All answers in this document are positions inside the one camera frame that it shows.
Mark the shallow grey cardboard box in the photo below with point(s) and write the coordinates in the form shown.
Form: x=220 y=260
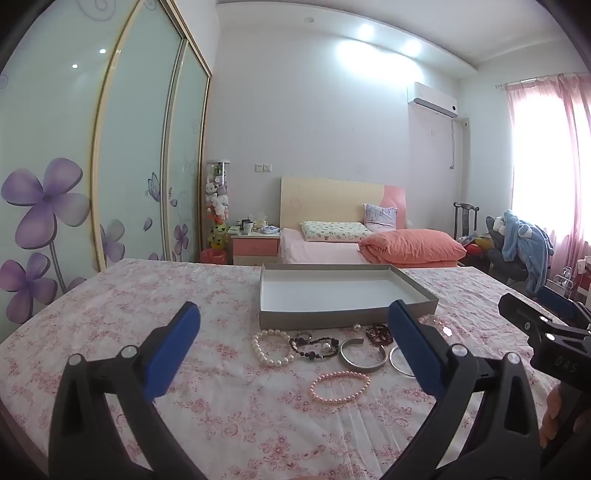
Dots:
x=323 y=286

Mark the pink and cream nightstand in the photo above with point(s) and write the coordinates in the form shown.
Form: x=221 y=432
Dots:
x=254 y=249

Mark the dark wooden chair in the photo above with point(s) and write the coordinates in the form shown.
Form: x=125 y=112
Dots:
x=464 y=221

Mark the clear tube of plush toys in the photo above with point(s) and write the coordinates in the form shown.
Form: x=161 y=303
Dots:
x=218 y=194

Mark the red waste bin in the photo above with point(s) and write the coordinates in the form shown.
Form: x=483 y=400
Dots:
x=213 y=256

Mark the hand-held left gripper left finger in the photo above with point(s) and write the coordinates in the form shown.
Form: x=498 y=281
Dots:
x=171 y=350

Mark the red yellow bundle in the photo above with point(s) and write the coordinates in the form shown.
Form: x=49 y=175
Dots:
x=478 y=247

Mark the thin silver bangle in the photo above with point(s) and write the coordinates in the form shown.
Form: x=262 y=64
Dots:
x=396 y=367

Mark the pink floral cloth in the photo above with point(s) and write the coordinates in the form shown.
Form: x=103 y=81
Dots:
x=138 y=300

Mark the air conditioner pipe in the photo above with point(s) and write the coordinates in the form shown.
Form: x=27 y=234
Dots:
x=455 y=143

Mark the yellow plush toy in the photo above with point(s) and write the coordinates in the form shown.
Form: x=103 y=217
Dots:
x=217 y=237

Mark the pink curtain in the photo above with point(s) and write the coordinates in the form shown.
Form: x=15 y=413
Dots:
x=577 y=115

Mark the white air conditioner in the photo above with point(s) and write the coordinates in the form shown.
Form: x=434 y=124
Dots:
x=431 y=99

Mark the white floral pillow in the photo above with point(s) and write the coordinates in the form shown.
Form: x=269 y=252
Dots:
x=332 y=230

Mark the lilac pillow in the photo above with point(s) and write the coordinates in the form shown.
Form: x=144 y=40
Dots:
x=381 y=217

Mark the sliding door wardrobe purple flowers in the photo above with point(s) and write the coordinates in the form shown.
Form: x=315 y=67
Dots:
x=138 y=138

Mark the blue cloth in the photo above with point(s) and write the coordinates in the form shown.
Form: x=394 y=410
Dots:
x=268 y=229

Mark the grey office chair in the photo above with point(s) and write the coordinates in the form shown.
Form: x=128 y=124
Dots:
x=501 y=263

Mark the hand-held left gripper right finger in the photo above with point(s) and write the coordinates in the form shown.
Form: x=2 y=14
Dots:
x=415 y=350

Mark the orange duvet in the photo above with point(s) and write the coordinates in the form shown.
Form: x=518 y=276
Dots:
x=415 y=247

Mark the person's right hand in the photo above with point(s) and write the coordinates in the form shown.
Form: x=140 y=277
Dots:
x=551 y=415

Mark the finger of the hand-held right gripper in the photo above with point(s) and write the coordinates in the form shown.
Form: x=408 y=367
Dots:
x=521 y=311
x=561 y=302

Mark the light blue plush garment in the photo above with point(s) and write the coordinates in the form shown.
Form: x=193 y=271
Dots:
x=526 y=244

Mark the wide silver cuff bangle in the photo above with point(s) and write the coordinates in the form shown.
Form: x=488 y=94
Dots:
x=364 y=368

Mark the bed with cream pink headboard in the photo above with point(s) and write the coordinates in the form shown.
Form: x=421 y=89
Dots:
x=323 y=198

